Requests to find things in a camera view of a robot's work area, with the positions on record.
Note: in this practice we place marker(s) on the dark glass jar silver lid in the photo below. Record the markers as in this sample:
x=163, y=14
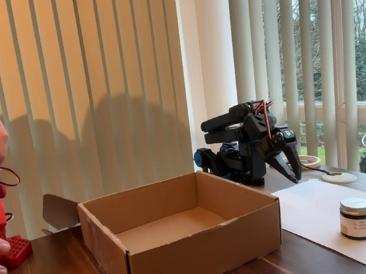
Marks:
x=356, y=219

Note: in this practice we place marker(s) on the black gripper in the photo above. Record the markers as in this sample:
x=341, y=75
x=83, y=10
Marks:
x=280, y=149

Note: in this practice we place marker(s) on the white paper sheet with circles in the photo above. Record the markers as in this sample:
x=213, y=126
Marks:
x=312, y=214

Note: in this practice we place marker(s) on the open brown cardboard box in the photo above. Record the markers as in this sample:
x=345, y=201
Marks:
x=201, y=258

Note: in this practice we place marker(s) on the white vertical blinds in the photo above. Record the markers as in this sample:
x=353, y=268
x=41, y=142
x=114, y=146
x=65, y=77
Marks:
x=94, y=71
x=327, y=59

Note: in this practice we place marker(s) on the masking tape roll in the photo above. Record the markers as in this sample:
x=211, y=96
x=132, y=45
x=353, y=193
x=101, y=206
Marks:
x=311, y=163

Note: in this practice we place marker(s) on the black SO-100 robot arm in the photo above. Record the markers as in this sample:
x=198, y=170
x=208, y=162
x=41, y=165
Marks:
x=233, y=137

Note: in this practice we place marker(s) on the round white desk grommet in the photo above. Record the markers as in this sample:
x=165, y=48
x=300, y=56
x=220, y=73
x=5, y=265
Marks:
x=340, y=178

